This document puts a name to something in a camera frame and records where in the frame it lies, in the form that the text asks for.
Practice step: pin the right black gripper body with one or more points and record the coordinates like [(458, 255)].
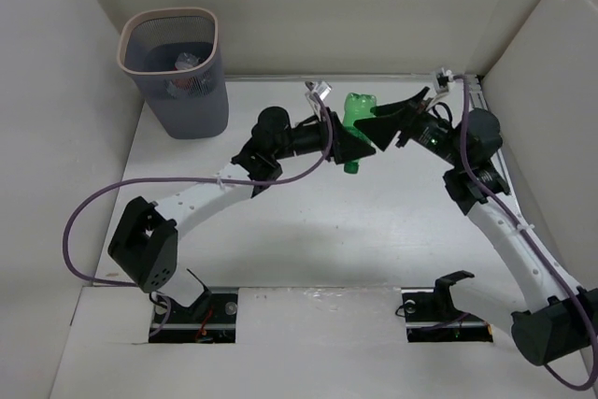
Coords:
[(429, 131)]

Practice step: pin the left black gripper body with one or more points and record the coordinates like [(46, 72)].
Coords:
[(306, 138)]

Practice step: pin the green plastic bottle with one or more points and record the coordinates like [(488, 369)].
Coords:
[(358, 106)]

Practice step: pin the red label clear bottle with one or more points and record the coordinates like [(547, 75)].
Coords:
[(181, 87)]

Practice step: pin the black cap Pepsi bottle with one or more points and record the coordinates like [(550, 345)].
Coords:
[(186, 61)]

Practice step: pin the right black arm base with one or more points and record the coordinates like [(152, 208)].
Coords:
[(431, 317)]

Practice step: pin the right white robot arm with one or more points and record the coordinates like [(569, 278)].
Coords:
[(552, 315)]

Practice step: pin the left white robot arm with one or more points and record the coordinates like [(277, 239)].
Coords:
[(145, 242)]

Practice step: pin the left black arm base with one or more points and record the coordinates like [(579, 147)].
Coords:
[(211, 319)]

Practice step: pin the grey mesh waste bin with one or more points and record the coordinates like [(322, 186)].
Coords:
[(149, 46)]

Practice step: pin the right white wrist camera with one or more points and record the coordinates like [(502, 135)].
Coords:
[(442, 80)]

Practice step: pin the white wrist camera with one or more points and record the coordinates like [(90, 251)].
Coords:
[(316, 92), (442, 80)]

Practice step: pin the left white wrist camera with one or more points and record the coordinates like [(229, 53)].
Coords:
[(316, 92)]

